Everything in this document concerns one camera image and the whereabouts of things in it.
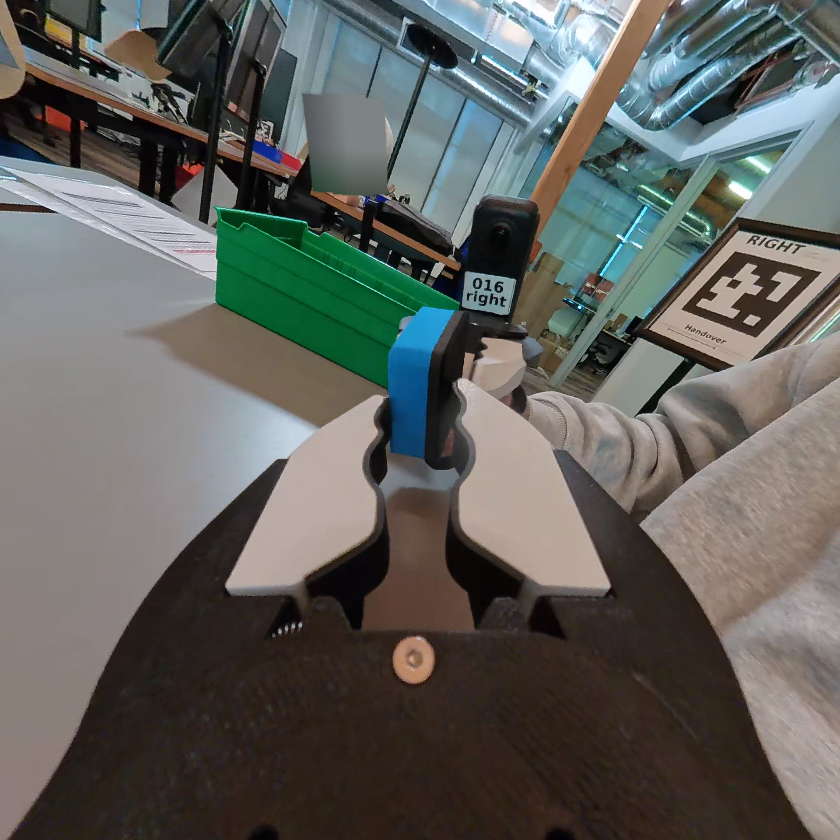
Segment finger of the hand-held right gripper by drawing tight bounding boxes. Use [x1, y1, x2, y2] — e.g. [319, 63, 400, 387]
[471, 336, 527, 399]

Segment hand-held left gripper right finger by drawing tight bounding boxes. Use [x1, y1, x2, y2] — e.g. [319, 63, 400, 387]
[446, 378, 613, 598]

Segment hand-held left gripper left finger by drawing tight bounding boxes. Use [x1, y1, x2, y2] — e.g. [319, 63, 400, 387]
[225, 395, 389, 597]

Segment blue and black eraser block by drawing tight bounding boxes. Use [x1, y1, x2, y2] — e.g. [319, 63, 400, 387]
[387, 308, 475, 471]

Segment green plastic bin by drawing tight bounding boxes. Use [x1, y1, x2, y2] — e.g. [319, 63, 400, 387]
[215, 206, 460, 389]

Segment grey desk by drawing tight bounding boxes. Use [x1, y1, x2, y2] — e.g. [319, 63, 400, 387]
[0, 154, 475, 840]

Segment black bag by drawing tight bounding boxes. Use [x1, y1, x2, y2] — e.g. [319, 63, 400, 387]
[367, 197, 460, 260]

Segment wooden beam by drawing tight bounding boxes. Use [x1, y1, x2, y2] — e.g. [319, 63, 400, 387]
[528, 0, 677, 217]

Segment black floor lamp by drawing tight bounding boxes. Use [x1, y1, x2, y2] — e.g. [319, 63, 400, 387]
[387, 18, 458, 198]

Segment framed marker sign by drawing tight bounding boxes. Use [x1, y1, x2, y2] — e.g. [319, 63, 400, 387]
[633, 217, 840, 371]

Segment silver ventilation ducts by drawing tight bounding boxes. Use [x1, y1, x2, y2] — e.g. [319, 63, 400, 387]
[472, 0, 840, 132]

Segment black monitor on pole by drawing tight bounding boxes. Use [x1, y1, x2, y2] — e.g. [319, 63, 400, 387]
[157, 0, 290, 224]

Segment printed paper sheet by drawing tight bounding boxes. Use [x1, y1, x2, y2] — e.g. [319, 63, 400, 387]
[0, 164, 219, 273]

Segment long wooden table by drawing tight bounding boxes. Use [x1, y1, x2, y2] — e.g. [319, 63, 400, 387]
[26, 62, 460, 277]

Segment curved cardboard piece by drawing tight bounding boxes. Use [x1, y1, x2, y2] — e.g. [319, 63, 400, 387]
[105, 26, 173, 81]

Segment small black monitor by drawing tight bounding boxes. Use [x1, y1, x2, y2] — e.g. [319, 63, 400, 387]
[42, 0, 106, 40]

